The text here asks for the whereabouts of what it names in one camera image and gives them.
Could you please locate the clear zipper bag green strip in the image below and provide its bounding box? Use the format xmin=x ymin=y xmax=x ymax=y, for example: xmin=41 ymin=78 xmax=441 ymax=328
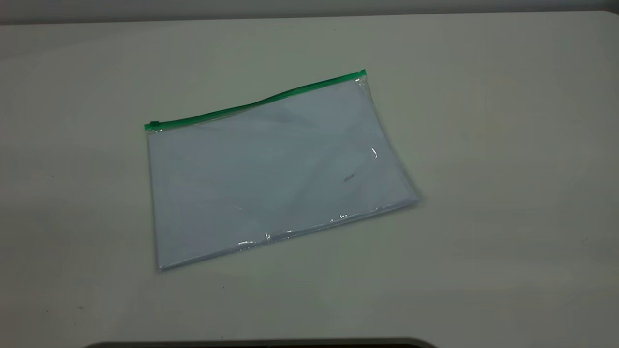
xmin=144 ymin=69 xmax=421 ymax=272

